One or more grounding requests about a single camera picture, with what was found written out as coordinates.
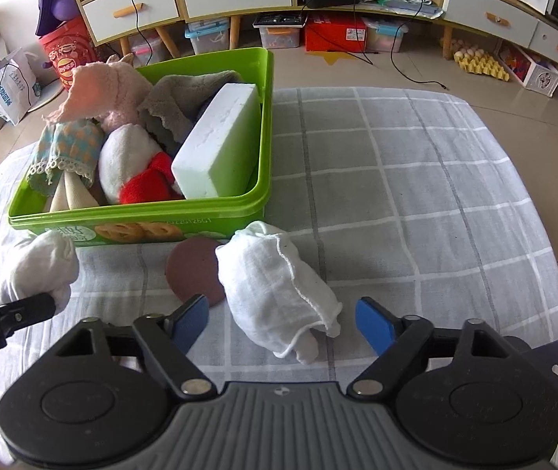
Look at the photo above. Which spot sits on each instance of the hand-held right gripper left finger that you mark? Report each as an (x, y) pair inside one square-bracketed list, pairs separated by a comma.
[(190, 320)]

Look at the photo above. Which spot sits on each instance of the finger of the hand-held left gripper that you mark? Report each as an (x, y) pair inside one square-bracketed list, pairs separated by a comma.
[(26, 311)]

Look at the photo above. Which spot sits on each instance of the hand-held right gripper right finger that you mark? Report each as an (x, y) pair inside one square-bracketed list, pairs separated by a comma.
[(374, 325)]

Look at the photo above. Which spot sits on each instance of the white gauze cloth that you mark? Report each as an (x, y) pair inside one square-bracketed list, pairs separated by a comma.
[(269, 284), (39, 264)]

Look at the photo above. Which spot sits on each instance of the brown round pad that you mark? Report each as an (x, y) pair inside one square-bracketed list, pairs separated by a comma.
[(190, 264)]

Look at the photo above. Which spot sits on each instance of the green plastic bin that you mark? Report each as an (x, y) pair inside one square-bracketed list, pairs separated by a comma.
[(137, 218)]

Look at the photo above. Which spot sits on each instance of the bunny plush doll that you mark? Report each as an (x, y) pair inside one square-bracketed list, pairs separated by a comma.
[(68, 147)]

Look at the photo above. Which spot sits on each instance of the white sponge block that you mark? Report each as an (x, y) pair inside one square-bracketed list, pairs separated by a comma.
[(215, 147)]

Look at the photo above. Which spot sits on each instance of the santa plush toy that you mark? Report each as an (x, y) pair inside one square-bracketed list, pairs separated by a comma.
[(127, 156)]

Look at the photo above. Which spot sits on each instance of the grey green towel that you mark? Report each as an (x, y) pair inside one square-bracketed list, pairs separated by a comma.
[(176, 107)]

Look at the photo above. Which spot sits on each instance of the pink fluffy cloth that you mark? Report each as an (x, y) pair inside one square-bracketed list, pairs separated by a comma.
[(107, 93)]

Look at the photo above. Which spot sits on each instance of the grey checked blanket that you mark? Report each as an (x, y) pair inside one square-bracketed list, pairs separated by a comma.
[(406, 181)]

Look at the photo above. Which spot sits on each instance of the white round base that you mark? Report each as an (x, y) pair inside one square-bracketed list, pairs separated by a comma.
[(46, 93)]

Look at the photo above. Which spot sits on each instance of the white shopping bag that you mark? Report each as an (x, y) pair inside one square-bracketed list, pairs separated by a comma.
[(7, 88)]

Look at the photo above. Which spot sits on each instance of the red printed bucket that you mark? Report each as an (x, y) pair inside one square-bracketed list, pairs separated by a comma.
[(68, 54)]

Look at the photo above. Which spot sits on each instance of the clear storage box pink contents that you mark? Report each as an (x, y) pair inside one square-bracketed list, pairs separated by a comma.
[(149, 49)]

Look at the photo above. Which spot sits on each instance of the yellow egg tray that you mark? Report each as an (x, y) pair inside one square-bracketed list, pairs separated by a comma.
[(479, 61)]

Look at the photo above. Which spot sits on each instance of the clear storage box blue lid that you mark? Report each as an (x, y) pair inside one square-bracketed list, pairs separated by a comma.
[(208, 34)]

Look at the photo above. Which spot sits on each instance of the red cardboard box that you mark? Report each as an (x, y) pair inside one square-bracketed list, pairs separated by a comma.
[(335, 34)]

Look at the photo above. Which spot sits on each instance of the white printed cardboard box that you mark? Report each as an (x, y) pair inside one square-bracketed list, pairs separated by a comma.
[(531, 68)]

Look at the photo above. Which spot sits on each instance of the clear storage box black lid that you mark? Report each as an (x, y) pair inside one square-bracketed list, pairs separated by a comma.
[(279, 32)]

